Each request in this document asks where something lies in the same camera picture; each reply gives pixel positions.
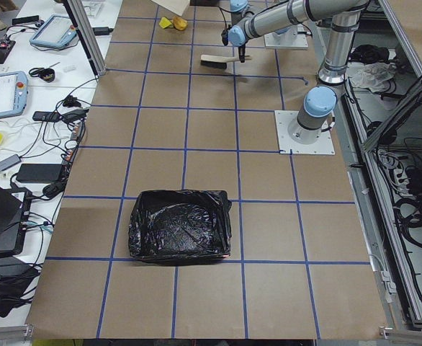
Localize teach pendant far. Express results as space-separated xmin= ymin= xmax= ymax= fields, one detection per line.
xmin=29 ymin=14 xmax=77 ymax=50

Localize yellow green sponge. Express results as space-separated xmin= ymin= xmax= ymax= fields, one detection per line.
xmin=158 ymin=17 xmax=174 ymax=30

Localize white crumpled cloth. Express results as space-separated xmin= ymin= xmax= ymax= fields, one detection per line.
xmin=349 ymin=62 xmax=396 ymax=93

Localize aluminium frame post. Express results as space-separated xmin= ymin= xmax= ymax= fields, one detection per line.
xmin=63 ymin=0 xmax=107 ymax=77

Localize black scissors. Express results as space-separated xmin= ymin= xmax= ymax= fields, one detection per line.
xmin=28 ymin=62 xmax=59 ymax=77

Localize black power adapter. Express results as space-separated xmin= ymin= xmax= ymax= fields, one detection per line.
xmin=16 ymin=164 xmax=63 ymax=183

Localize black laptop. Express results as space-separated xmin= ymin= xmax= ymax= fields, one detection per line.
xmin=0 ymin=187 xmax=32 ymax=258

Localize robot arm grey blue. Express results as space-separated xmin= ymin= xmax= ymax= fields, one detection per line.
xmin=225 ymin=0 xmax=369 ymax=97

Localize white hand brush black bristles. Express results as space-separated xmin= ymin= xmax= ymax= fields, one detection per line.
xmin=200 ymin=54 xmax=240 ymax=70

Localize teach pendant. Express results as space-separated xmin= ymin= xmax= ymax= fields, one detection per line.
xmin=0 ymin=71 xmax=28 ymax=118
xmin=29 ymin=14 xmax=77 ymax=50

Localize teach pendant near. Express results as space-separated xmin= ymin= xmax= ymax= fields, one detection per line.
xmin=0 ymin=71 xmax=28 ymax=118

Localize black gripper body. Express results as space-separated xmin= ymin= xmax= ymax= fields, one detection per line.
xmin=238 ymin=45 xmax=251 ymax=63

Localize bin with black trash bag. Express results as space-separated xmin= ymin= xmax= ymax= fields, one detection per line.
xmin=127 ymin=190 xmax=232 ymax=265

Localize glossy brown bread roll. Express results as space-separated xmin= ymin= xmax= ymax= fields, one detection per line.
xmin=171 ymin=16 xmax=188 ymax=31

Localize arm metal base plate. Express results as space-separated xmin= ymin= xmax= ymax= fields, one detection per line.
xmin=264 ymin=25 xmax=309 ymax=50
xmin=274 ymin=110 xmax=335 ymax=156

